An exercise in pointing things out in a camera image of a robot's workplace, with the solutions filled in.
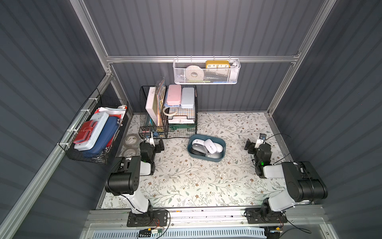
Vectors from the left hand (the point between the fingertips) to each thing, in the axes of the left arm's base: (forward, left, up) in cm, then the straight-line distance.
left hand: (155, 138), depth 94 cm
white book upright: (+13, +1, +16) cm, 20 cm away
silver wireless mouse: (-3, -29, -5) cm, 29 cm away
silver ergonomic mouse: (-8, -39, -8) cm, 40 cm away
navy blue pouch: (-12, +15, +23) cm, 30 cm away
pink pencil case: (+23, -12, +17) cm, 31 cm away
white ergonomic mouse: (-2, -42, -7) cm, 42 cm away
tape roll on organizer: (+10, -10, +11) cm, 18 cm away
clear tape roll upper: (+4, +19, -8) cm, 21 cm away
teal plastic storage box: (+3, -40, -5) cm, 40 cm away
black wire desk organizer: (+15, -8, +10) cm, 19 cm away
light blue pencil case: (+23, -21, +13) cm, 34 cm away
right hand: (-3, -66, -1) cm, 66 cm away
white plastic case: (-7, +19, +26) cm, 33 cm away
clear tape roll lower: (-5, +17, -8) cm, 19 cm away
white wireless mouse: (-3, -35, -4) cm, 36 cm away
